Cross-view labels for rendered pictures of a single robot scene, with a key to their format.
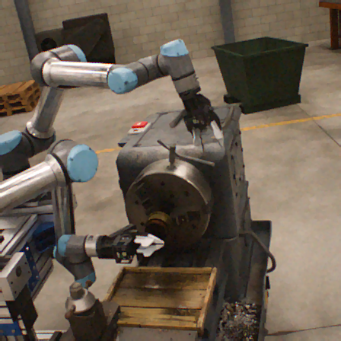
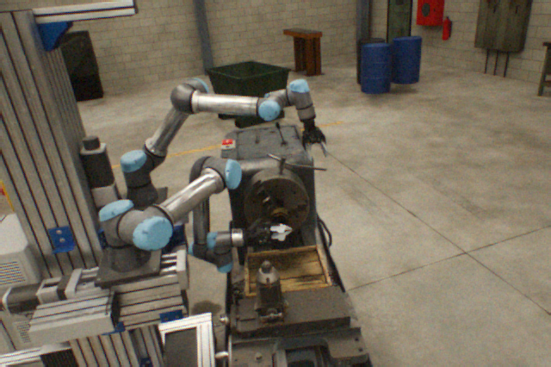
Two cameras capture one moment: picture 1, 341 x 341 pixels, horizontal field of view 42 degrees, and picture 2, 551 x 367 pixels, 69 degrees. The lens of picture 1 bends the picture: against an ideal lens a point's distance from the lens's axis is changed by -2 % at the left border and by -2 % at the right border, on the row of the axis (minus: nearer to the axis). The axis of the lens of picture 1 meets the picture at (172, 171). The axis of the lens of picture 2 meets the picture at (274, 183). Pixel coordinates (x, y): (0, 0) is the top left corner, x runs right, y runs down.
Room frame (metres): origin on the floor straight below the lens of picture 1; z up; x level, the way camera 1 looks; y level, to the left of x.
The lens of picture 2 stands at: (-0.13, 0.64, 2.03)
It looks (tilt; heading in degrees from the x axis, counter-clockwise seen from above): 26 degrees down; 340
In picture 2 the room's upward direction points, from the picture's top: 5 degrees counter-clockwise
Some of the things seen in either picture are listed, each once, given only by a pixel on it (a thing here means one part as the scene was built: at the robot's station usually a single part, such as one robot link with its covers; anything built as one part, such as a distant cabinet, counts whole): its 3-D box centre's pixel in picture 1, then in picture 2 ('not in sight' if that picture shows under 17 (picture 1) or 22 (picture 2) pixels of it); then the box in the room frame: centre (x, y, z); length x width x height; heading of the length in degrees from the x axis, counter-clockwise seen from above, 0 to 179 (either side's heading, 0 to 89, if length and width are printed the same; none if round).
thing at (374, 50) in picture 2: not in sight; (375, 68); (6.67, -4.23, 0.44); 0.59 x 0.59 x 0.88
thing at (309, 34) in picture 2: (340, 25); (302, 51); (9.68, -4.10, 0.50); 1.61 x 0.44 x 1.00; 177
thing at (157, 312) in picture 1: (157, 297); (285, 271); (1.23, 0.12, 0.89); 0.36 x 0.30 x 0.04; 72
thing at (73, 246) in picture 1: (75, 246); (219, 240); (1.33, 0.37, 1.07); 0.11 x 0.08 x 0.09; 72
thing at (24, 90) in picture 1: (14, 97); not in sight; (9.28, 2.94, 0.22); 1.25 x 0.86 x 0.44; 0
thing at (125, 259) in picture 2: not in sight; (126, 247); (1.25, 0.73, 1.21); 0.15 x 0.15 x 0.10
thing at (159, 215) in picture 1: (158, 225); (279, 218); (1.36, 0.08, 1.08); 0.09 x 0.09 x 0.09; 72
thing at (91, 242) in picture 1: (96, 244); (238, 237); (1.31, 0.29, 1.08); 0.08 x 0.05 x 0.08; 162
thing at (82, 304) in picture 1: (79, 298); (267, 273); (0.95, 0.29, 1.13); 0.08 x 0.08 x 0.03
